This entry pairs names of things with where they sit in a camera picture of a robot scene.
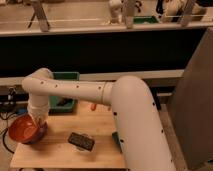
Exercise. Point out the purple bowl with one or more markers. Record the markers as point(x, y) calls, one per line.
point(41, 133)

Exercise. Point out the orange bowl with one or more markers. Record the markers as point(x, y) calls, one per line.
point(23, 129)

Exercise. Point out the green plastic tray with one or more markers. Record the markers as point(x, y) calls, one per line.
point(71, 76)

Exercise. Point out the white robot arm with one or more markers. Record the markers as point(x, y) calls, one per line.
point(140, 130)

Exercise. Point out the black sponge block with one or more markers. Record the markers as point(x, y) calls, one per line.
point(72, 138)

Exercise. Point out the toy carrot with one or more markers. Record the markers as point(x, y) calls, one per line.
point(93, 106)

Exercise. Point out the blue box on floor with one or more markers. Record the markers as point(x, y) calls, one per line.
point(21, 111)

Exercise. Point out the distant green tray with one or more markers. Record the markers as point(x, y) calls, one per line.
point(145, 20)

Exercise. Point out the teal sponge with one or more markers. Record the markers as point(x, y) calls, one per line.
point(116, 140)

